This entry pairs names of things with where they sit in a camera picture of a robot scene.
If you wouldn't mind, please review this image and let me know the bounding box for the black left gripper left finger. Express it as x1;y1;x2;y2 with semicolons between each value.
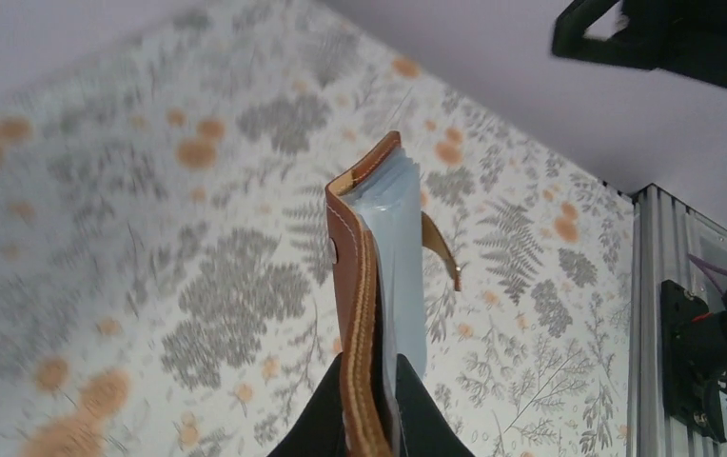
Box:
268;354;346;457

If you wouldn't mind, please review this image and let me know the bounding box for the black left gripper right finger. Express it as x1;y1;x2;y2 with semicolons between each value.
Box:
396;354;474;457

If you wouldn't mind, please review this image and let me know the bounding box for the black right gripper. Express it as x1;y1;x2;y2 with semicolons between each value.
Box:
551;0;727;89

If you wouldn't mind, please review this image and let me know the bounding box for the brown leather card holder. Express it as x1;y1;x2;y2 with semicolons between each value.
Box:
325;131;462;456

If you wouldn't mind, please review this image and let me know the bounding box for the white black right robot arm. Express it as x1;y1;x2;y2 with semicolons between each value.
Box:
551;1;727;395

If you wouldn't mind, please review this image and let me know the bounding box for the floral patterned table mat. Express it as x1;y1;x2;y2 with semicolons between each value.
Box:
0;1;633;456

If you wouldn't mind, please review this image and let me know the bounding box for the aluminium rail frame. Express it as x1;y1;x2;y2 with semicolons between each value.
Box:
629;186;727;456

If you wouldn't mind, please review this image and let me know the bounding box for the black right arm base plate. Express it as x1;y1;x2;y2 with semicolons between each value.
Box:
659;280;727;443

